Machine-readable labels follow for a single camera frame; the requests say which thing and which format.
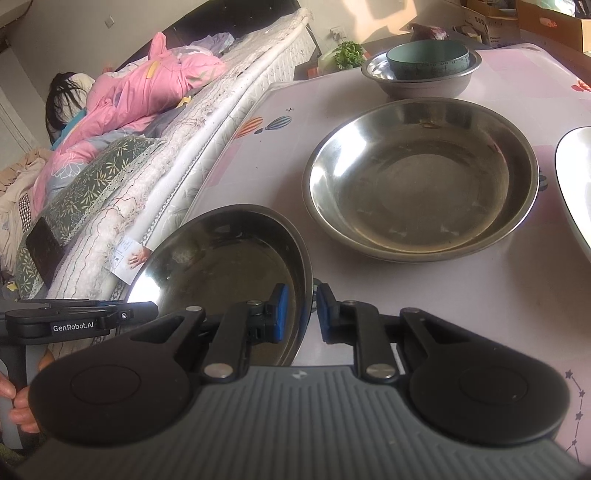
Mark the teal ceramic bowl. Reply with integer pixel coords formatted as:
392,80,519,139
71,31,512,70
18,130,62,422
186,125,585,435
386,39,471,80

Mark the napa cabbage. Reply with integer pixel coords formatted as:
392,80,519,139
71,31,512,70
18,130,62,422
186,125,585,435
318,41,370,71

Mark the purple cloth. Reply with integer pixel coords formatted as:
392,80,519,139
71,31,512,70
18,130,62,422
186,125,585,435
189,32,236,58

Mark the brown cardboard box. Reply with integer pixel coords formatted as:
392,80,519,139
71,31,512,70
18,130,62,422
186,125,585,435
516,0,591,52

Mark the mattress paper tag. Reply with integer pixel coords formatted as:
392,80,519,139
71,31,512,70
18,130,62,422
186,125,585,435
110,234,154,283

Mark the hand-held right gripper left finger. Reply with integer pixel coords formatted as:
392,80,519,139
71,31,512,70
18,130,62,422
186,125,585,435
129,284,291,384

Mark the open cardboard carton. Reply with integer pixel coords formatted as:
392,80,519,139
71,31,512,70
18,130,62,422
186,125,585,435
464,0,522,47

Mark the beige cloth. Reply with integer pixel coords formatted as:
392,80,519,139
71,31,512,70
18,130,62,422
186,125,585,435
0,148,54,273

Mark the person's left hand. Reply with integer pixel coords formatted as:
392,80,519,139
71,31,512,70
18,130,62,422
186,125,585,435
0,369,41,435

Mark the large steel plate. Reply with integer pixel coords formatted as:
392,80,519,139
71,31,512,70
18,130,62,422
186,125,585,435
303,98,540,263

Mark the white printed ceramic plate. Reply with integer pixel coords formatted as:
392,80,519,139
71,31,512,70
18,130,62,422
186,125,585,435
555,126,591,261

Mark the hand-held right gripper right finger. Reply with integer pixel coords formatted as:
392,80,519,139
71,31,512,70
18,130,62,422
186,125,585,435
316,282,462,384

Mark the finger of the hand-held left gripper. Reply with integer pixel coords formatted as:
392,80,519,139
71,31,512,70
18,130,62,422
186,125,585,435
108,301,158,330

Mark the red onion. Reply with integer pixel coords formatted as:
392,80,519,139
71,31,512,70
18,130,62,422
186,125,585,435
409,22,451,42

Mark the white mattress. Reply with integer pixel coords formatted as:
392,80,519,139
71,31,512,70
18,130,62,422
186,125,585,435
16,7,319,301

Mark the dark wooden headboard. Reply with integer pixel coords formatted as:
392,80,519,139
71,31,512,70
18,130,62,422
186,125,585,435
139,0,303,51

